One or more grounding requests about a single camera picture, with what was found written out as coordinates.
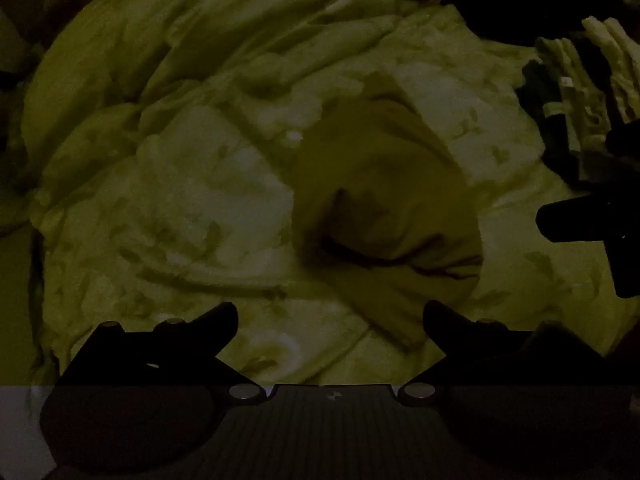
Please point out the dark cloth pile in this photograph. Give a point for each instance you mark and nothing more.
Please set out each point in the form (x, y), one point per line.
(525, 5)

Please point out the stack of folded light clothes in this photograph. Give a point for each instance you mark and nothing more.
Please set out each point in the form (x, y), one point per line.
(617, 60)

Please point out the plain small garment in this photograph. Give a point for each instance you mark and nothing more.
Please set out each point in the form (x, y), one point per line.
(385, 185)

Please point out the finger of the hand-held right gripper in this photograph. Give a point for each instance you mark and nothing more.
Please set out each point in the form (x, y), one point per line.
(575, 220)

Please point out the pale crumpled bed sheet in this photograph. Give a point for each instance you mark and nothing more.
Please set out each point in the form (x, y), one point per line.
(190, 200)

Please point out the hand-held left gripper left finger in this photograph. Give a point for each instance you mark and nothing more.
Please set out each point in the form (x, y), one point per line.
(220, 322)

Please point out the plain bed sheet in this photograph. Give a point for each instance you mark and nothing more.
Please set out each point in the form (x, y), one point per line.
(17, 300)

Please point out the dark folded cloth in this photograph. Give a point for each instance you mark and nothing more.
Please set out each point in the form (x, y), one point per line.
(560, 145)

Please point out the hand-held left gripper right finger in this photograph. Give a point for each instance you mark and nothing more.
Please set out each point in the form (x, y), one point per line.
(439, 321)

